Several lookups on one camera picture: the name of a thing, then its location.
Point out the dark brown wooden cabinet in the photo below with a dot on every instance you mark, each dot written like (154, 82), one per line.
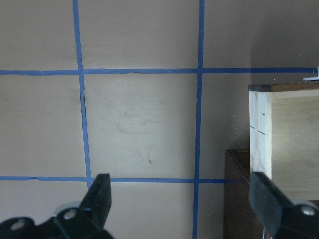
(240, 222)

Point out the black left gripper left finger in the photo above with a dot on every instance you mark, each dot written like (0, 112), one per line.
(83, 222)

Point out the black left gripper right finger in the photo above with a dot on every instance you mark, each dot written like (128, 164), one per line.
(280, 216)

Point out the wooden drawer with white handle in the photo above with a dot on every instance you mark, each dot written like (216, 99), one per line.
(284, 136)

